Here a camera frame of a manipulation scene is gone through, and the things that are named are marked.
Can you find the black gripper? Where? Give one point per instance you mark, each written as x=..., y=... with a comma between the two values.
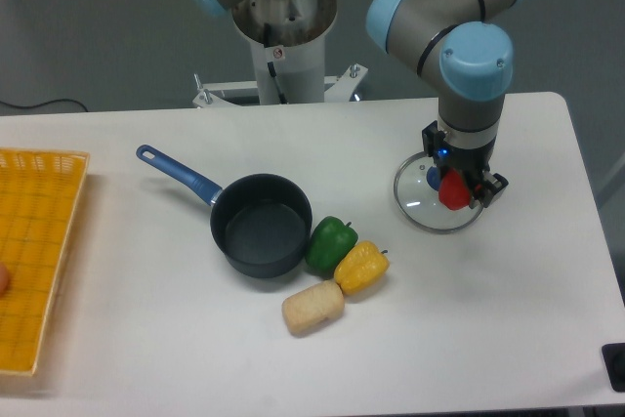
x=468, y=154

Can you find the red bell pepper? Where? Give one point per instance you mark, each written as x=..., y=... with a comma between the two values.
x=453, y=193

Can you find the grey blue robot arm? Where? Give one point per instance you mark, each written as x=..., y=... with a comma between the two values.
x=450, y=44

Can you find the yellow bell pepper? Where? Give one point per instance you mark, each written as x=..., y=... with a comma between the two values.
x=363, y=266

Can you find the green bell pepper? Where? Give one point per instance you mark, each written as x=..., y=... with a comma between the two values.
x=331, y=241

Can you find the glass lid with blue knob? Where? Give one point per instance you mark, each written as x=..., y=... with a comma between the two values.
x=419, y=203

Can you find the beige bread loaf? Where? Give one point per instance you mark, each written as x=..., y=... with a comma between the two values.
x=310, y=307

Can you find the black device at table edge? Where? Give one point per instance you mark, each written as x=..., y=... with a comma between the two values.
x=614, y=361

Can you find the yellow woven basket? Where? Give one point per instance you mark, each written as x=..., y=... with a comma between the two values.
x=40, y=194

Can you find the dark pot with blue handle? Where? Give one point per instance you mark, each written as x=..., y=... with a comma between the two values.
x=261, y=222

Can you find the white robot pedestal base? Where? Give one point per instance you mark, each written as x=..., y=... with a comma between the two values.
x=287, y=46

